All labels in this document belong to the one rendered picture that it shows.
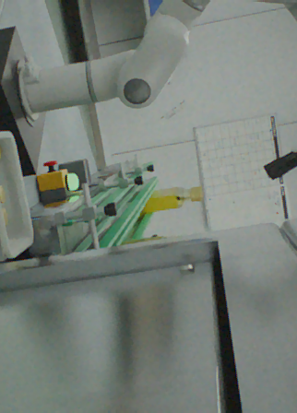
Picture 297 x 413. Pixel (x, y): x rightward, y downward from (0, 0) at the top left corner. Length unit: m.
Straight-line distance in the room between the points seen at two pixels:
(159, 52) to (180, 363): 1.17
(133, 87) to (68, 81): 0.17
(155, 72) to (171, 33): 0.08
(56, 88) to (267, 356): 1.32
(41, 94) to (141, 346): 1.27
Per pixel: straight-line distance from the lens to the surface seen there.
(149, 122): 7.26
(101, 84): 1.48
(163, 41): 1.37
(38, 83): 1.51
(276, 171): 1.43
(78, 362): 0.26
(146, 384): 0.22
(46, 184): 1.72
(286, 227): 0.41
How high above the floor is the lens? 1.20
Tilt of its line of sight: 9 degrees down
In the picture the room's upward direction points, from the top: 81 degrees clockwise
